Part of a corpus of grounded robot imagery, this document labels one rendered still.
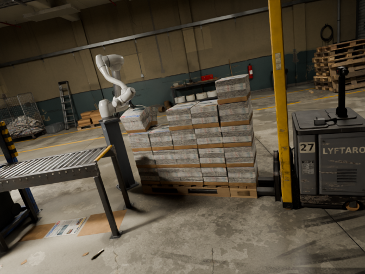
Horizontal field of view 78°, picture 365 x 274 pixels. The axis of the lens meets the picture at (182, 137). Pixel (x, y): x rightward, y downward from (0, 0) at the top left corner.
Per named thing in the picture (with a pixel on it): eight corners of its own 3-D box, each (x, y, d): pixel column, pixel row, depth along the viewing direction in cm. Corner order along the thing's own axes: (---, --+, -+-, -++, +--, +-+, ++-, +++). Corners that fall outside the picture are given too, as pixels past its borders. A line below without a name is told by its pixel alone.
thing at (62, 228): (87, 217, 273) (87, 216, 273) (75, 234, 246) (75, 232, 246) (58, 221, 276) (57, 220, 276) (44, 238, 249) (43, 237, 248)
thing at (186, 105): (178, 104, 283) (177, 103, 282) (200, 101, 272) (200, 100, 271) (165, 111, 251) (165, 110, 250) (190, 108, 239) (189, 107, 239)
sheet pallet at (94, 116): (115, 120, 922) (111, 106, 906) (108, 125, 843) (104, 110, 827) (87, 125, 932) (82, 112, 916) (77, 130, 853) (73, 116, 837)
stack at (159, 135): (156, 179, 336) (143, 125, 312) (236, 180, 290) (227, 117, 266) (143, 193, 302) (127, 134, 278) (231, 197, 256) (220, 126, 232)
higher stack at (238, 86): (235, 180, 290) (221, 77, 253) (259, 180, 278) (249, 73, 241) (230, 197, 256) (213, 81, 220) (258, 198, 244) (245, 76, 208)
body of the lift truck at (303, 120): (293, 174, 277) (290, 110, 254) (347, 174, 255) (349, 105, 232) (299, 209, 216) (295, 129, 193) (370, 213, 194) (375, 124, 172)
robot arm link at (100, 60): (99, 65, 254) (111, 63, 261) (93, 52, 258) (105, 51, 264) (98, 72, 265) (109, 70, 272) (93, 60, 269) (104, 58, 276)
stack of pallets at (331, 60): (351, 81, 758) (352, 40, 721) (375, 83, 668) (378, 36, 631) (312, 89, 760) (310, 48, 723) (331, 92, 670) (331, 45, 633)
